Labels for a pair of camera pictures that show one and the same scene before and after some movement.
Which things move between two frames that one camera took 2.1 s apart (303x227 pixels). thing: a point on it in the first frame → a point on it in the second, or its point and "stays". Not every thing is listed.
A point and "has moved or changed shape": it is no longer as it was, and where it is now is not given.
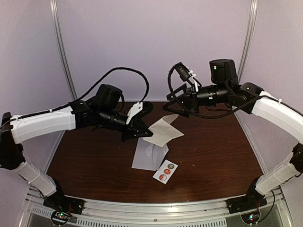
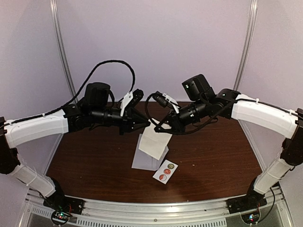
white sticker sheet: (165, 171) stays
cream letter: (164, 132) has moved or changed shape
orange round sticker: (167, 171) stays
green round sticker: (171, 166) stays
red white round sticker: (163, 177) stays
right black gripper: (191, 100) → (176, 125)
